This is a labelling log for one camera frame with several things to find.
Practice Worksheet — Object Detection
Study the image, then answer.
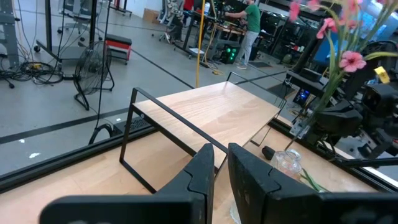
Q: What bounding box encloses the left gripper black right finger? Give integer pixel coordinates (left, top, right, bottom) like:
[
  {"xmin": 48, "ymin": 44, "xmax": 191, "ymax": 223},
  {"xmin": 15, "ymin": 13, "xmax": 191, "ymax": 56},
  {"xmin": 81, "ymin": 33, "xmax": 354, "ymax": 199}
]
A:
[{"xmin": 228, "ymin": 142, "xmax": 398, "ymax": 224}]

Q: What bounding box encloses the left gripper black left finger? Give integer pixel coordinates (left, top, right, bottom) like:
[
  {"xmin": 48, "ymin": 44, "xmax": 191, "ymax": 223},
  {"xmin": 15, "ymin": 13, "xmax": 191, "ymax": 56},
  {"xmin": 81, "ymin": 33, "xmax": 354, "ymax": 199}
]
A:
[{"xmin": 39, "ymin": 142, "xmax": 216, "ymax": 224}]

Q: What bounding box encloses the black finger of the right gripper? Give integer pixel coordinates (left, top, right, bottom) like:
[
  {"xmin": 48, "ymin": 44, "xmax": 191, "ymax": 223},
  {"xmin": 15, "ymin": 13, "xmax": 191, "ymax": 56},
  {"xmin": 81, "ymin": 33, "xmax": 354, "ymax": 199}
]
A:
[{"xmin": 310, "ymin": 100, "xmax": 364, "ymax": 146}]

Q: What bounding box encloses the large diamond-pattern glass vase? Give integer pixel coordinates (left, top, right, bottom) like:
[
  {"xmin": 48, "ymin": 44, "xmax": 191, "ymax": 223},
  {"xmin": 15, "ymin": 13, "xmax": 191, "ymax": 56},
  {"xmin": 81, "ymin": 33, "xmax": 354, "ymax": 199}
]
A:
[{"xmin": 269, "ymin": 148, "xmax": 303, "ymax": 182}]

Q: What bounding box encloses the blue artificial flower green stem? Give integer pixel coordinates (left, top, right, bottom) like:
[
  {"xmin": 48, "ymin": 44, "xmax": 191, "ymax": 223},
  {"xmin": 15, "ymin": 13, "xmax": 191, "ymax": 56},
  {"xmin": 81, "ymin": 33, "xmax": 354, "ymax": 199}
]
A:
[{"xmin": 300, "ymin": 169, "xmax": 330, "ymax": 193}]

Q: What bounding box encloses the pink artificial flower bunch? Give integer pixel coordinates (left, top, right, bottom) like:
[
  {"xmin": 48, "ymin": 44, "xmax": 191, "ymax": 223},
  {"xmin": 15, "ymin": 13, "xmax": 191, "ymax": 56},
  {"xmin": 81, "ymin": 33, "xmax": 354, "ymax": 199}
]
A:
[{"xmin": 284, "ymin": 0, "xmax": 398, "ymax": 152}]

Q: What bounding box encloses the yellow tag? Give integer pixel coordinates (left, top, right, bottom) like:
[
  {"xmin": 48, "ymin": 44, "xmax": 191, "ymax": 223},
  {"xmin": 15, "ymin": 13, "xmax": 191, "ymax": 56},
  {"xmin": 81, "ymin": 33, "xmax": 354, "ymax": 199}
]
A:
[{"xmin": 374, "ymin": 65, "xmax": 391, "ymax": 85}]

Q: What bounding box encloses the small blue-lit device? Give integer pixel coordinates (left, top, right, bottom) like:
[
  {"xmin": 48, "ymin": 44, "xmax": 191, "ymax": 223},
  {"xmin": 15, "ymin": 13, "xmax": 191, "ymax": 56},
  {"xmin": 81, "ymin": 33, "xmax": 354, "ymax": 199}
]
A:
[{"xmin": 292, "ymin": 88, "xmax": 312, "ymax": 107}]

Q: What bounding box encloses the small black round object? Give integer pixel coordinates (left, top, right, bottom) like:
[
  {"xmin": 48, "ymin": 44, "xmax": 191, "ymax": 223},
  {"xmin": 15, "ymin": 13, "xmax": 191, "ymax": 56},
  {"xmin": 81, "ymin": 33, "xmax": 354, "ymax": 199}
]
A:
[{"xmin": 261, "ymin": 145, "xmax": 276, "ymax": 161}]

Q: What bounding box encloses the black device box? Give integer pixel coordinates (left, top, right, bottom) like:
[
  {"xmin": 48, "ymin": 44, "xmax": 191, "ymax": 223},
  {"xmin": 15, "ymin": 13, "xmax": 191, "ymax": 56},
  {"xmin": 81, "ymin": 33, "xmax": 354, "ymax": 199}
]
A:
[{"xmin": 285, "ymin": 67, "xmax": 330, "ymax": 97}]

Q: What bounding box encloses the blue lit monitor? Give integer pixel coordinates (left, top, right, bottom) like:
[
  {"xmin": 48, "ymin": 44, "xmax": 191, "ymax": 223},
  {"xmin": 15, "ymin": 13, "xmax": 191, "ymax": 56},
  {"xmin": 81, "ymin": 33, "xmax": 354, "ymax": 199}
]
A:
[{"xmin": 313, "ymin": 30, "xmax": 340, "ymax": 67}]

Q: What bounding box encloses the black perforated box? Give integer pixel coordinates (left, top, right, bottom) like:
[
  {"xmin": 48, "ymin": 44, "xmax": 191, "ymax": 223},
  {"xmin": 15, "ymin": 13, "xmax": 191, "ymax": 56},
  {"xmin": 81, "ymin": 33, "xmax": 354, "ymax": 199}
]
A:
[{"xmin": 112, "ymin": 116, "xmax": 153, "ymax": 135}]

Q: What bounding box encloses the black equipment rack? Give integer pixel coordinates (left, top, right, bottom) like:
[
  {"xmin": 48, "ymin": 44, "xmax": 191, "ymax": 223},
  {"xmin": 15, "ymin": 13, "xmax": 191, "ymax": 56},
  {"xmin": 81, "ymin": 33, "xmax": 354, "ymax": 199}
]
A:
[{"xmin": 259, "ymin": 9, "xmax": 315, "ymax": 63}]

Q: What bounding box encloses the computer tower with green lights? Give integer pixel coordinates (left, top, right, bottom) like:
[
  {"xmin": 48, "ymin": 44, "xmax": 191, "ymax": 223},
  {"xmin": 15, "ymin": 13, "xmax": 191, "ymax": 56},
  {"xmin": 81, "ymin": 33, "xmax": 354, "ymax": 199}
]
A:
[{"xmin": 220, "ymin": 42, "xmax": 241, "ymax": 65}]

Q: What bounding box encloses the person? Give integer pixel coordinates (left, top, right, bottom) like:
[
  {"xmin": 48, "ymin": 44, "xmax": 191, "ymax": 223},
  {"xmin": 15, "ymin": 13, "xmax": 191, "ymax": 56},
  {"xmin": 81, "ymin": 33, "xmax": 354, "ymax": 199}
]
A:
[
  {"xmin": 224, "ymin": 0, "xmax": 262, "ymax": 70},
  {"xmin": 164, "ymin": 0, "xmax": 187, "ymax": 44}
]

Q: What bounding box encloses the workbench with wooden top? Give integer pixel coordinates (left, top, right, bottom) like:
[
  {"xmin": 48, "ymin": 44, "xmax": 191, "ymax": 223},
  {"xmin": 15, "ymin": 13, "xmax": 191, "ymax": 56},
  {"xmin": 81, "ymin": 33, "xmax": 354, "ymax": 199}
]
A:
[{"xmin": 214, "ymin": 23, "xmax": 247, "ymax": 38}]

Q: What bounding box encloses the black floor fan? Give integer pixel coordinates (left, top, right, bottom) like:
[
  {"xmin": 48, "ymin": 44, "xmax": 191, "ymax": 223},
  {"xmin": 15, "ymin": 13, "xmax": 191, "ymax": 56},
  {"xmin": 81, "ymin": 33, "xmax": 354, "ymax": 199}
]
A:
[{"xmin": 73, "ymin": 40, "xmax": 115, "ymax": 111}]

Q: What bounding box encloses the red and black stool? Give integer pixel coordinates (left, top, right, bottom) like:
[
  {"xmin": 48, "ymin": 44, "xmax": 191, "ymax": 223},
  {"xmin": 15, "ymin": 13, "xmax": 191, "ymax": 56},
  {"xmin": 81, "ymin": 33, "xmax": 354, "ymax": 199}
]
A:
[{"xmin": 104, "ymin": 33, "xmax": 133, "ymax": 65}]

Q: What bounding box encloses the cardboard box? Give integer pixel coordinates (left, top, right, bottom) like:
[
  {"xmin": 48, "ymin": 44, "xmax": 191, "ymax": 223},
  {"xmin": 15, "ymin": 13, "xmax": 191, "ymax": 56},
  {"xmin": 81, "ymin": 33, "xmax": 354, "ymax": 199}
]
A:
[{"xmin": 142, "ymin": 8, "xmax": 161, "ymax": 24}]

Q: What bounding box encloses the grey office chair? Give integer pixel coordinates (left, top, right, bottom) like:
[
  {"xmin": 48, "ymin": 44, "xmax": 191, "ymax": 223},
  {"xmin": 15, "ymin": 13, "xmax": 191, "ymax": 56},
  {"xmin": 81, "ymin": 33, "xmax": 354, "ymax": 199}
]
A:
[{"xmin": 57, "ymin": 0, "xmax": 103, "ymax": 43}]

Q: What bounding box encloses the black wheeled stand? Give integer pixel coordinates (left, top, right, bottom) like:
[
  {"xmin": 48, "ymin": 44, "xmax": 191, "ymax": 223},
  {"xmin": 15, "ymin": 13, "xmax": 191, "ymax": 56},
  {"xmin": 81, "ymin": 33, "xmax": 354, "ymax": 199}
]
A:
[{"xmin": 33, "ymin": 0, "xmax": 103, "ymax": 63}]

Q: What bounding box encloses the grey metal rack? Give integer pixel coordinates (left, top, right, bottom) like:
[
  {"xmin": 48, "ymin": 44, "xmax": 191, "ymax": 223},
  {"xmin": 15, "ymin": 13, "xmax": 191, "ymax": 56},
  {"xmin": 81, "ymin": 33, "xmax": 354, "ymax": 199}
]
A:
[{"xmin": 0, "ymin": 0, "xmax": 21, "ymax": 68}]

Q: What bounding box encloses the wooden shelf with black frame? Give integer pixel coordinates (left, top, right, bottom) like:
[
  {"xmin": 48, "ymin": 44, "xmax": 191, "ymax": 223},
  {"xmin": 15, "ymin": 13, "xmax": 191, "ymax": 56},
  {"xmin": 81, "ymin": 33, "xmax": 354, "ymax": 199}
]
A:
[{"xmin": 119, "ymin": 71, "xmax": 289, "ymax": 194}]

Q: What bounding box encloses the black corrugated hose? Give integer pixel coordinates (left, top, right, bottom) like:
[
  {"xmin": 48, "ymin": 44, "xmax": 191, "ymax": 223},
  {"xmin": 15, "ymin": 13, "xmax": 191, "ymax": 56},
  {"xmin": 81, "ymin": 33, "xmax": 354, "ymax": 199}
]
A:
[{"xmin": 88, "ymin": 123, "xmax": 114, "ymax": 146}]

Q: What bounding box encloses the yellow hanging cable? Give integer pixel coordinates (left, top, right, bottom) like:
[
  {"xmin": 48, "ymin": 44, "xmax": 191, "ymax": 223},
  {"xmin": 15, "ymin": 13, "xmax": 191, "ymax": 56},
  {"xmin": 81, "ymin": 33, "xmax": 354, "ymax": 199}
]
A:
[{"xmin": 195, "ymin": 0, "xmax": 206, "ymax": 89}]

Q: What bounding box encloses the heap of black cables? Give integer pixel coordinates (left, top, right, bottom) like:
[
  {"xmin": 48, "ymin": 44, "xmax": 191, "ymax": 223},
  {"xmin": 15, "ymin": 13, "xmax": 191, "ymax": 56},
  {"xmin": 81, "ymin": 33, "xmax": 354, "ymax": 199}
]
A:
[{"xmin": 0, "ymin": 60, "xmax": 65, "ymax": 90}]

